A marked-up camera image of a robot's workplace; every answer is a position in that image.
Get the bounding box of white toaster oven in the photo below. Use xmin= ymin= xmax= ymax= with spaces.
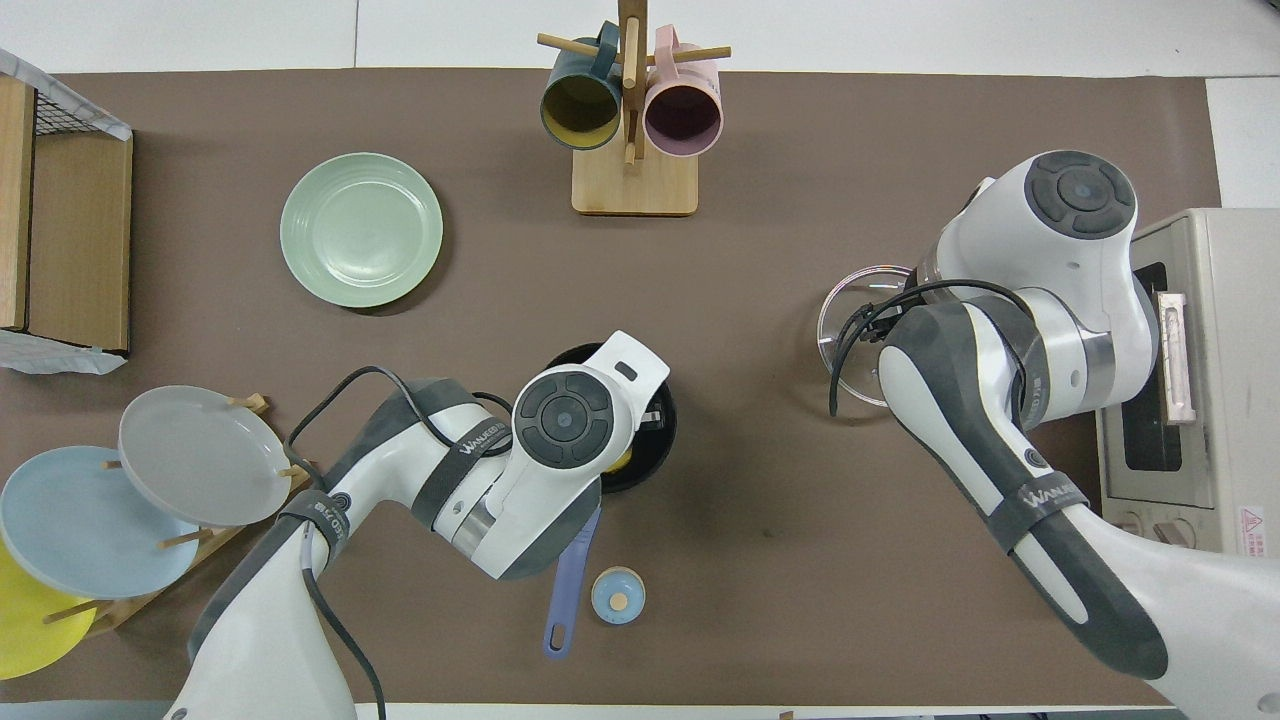
xmin=1095 ymin=208 xmax=1280 ymax=556

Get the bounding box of dark teal mug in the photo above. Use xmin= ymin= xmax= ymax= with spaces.
xmin=540 ymin=22 xmax=624 ymax=152

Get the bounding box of black wire basket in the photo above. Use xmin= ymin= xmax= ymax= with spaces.
xmin=33 ymin=85 xmax=111 ymax=138

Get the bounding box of grey plate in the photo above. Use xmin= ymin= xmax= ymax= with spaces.
xmin=118 ymin=385 xmax=293 ymax=528

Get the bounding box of yellow plate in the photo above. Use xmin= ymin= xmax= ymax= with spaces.
xmin=0 ymin=540 xmax=98 ymax=681

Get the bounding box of glass lid blue knob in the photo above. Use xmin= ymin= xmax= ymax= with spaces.
xmin=816 ymin=264 xmax=926 ymax=407

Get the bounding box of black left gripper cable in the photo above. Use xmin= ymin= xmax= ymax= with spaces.
xmin=283 ymin=365 xmax=516 ymax=720

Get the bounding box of wooden mug tree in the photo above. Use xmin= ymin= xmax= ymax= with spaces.
xmin=537 ymin=0 xmax=732 ymax=217

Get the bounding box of pink mug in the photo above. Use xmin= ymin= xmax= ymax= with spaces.
xmin=643 ymin=25 xmax=724 ymax=159

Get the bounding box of light blue plate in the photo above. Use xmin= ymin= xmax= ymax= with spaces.
xmin=0 ymin=446 xmax=201 ymax=601

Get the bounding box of wooden shelf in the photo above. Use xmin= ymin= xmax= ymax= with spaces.
xmin=0 ymin=75 xmax=134 ymax=353

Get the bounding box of green plate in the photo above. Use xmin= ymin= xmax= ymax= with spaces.
xmin=279 ymin=152 xmax=444 ymax=309

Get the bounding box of wooden plate rack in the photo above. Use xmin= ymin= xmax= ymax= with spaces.
xmin=42 ymin=393 xmax=317 ymax=637

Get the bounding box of black pot blue handle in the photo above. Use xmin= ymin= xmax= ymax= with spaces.
xmin=543 ymin=343 xmax=678 ymax=660

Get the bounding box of brown table mat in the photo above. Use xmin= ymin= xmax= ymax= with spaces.
xmin=0 ymin=68 xmax=1276 ymax=706

